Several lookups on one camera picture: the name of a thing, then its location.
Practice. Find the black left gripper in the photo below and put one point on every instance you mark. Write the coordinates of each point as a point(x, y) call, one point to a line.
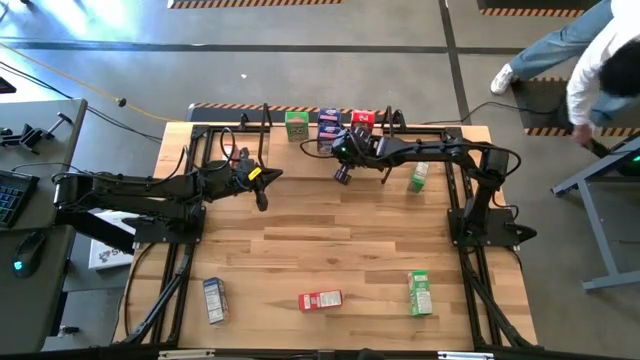
point(230, 180)

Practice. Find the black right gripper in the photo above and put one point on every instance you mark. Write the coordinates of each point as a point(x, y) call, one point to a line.
point(360, 152)

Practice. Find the white printed box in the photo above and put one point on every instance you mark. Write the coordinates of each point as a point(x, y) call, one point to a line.
point(107, 250)

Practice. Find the green Apple Jacks cereal box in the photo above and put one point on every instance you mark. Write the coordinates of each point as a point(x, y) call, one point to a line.
point(419, 176)
point(297, 127)
point(420, 292)

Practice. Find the grey desk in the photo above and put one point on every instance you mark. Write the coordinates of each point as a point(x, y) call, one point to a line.
point(30, 310)

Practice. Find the red Froot Loops cereal box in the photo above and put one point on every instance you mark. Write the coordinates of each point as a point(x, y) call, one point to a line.
point(320, 300)
point(363, 120)

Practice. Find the grey-blue metal table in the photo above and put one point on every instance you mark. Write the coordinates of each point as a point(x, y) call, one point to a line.
point(590, 225)

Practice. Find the blue Frosted Flakes cereal box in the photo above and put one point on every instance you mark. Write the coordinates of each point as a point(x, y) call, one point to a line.
point(329, 117)
point(327, 135)
point(215, 300)

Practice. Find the black computer mouse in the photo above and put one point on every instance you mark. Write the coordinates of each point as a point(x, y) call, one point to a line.
point(29, 252)

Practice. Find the black desk clamp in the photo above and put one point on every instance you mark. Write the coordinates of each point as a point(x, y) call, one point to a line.
point(30, 136)

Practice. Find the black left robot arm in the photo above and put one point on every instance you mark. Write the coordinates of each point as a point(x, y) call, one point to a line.
point(130, 192)

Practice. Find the black hazard-striped floor mat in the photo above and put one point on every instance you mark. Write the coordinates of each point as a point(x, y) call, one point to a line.
point(250, 3)
point(540, 105)
point(530, 6)
point(225, 115)

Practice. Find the person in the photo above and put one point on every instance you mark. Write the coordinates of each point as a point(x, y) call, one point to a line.
point(595, 60)

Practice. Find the black loop bracket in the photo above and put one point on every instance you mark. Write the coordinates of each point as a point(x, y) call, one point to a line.
point(244, 121)
point(401, 120)

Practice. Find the silver metal bracket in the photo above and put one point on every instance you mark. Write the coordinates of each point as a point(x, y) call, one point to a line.
point(187, 355)
point(465, 356)

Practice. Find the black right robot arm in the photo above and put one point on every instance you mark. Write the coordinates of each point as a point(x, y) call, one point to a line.
point(430, 148)

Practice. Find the black backlit keyboard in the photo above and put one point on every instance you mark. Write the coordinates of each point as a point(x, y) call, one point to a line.
point(15, 197)

